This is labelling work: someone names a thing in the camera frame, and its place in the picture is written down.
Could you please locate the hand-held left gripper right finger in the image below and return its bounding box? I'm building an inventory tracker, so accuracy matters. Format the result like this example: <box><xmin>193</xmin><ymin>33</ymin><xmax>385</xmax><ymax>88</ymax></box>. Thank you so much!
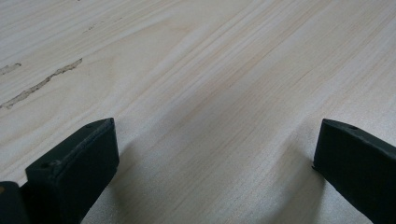
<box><xmin>312</xmin><ymin>118</ymin><xmax>396</xmax><ymax>224</ymax></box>

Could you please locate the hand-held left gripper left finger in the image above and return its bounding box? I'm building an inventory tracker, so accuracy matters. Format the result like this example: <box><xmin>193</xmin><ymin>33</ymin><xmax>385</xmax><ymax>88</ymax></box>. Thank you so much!
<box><xmin>20</xmin><ymin>118</ymin><xmax>120</xmax><ymax>224</ymax></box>

